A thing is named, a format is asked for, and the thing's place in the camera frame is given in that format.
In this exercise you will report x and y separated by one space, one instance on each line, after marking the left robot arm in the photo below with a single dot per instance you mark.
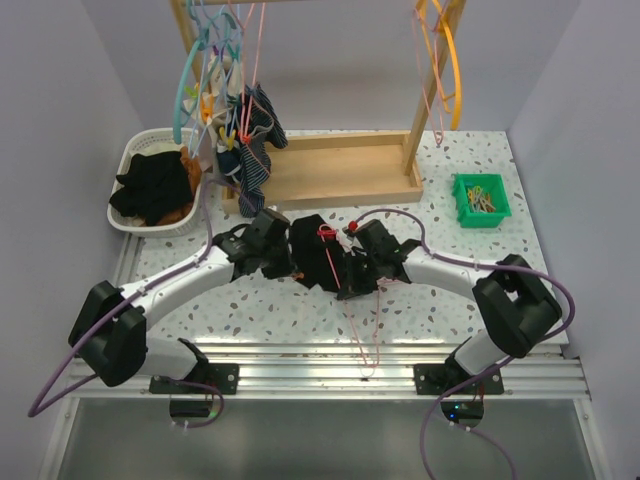
111 331

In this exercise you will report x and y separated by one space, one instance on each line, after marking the blue wire hanger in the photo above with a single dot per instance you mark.
223 35

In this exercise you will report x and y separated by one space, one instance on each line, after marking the green clip bin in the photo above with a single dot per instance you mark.
491 183

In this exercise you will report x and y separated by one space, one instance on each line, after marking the yellow plastic hanger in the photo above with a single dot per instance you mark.
445 17

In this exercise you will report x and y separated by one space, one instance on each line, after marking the wooden clothes rack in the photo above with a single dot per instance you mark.
331 170

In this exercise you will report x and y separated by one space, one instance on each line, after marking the black underwear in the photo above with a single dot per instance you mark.
316 259
155 188

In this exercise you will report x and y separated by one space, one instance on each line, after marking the striped navy underwear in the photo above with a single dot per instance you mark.
248 165

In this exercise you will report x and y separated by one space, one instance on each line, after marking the brown cloth in basket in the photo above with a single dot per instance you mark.
192 167

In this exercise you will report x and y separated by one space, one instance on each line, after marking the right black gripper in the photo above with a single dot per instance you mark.
352 286

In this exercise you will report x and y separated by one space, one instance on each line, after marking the white laundry basket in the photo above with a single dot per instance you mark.
150 142

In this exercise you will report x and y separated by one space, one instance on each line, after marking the teal plastic hanger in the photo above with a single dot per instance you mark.
181 114

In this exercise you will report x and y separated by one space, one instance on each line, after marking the aluminium mounting rail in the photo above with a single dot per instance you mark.
308 371

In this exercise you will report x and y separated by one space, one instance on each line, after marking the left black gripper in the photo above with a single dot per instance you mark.
286 268

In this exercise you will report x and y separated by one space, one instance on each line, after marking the red clothespin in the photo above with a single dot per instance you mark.
326 233

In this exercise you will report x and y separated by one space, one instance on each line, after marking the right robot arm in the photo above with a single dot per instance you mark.
516 306

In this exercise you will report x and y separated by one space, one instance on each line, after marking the mauve cream underwear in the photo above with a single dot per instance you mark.
214 103

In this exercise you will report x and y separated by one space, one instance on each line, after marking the colourful clips in bin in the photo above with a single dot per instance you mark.
479 200

